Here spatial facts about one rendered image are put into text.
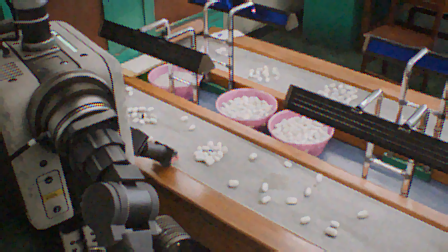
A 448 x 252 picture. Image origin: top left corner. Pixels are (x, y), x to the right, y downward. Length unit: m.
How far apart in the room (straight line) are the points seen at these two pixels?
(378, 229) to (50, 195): 1.02
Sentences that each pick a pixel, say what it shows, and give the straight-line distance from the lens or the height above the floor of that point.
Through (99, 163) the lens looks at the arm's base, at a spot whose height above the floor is 1.37.
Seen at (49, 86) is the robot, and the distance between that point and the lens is 0.84.
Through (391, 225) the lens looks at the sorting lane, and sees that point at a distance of 1.61.
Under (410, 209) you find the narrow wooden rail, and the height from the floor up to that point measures 0.76.
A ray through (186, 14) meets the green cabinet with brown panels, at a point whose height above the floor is 0.89.
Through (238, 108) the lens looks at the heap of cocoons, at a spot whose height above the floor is 0.74.
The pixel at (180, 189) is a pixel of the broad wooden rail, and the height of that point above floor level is 0.76.
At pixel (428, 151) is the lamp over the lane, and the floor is 1.08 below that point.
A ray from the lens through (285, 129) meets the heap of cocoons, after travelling 1.97.
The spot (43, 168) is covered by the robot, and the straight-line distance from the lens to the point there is 0.94.
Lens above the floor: 1.82
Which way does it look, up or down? 33 degrees down
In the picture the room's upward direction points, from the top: 1 degrees counter-clockwise
